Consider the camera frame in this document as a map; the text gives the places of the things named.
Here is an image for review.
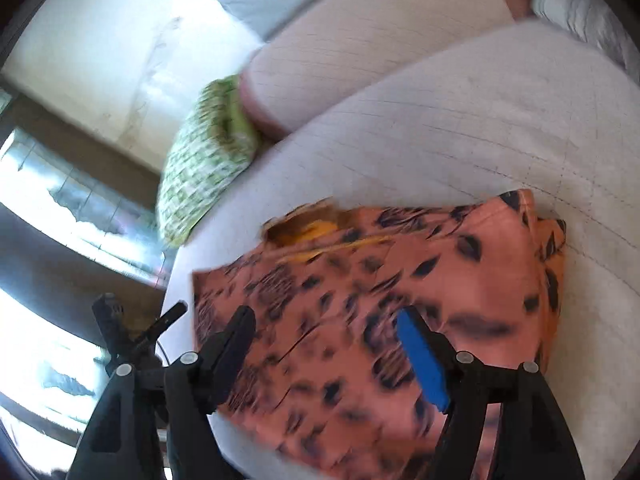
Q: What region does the orange black floral garment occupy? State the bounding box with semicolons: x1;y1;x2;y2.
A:
192;190;566;479

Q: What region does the green white patterned pillow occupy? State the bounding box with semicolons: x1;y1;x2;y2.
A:
156;75;262;248

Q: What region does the pink quilted bed sheet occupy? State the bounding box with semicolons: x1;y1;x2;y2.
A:
164;21;639;479

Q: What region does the pink bolster cushion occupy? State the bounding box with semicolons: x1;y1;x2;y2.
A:
240;0;530;141

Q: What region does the striped grey white cloth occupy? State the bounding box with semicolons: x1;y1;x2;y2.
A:
532;0;639;84

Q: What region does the window with frame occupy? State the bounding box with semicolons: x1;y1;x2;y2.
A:
1;126;175;470

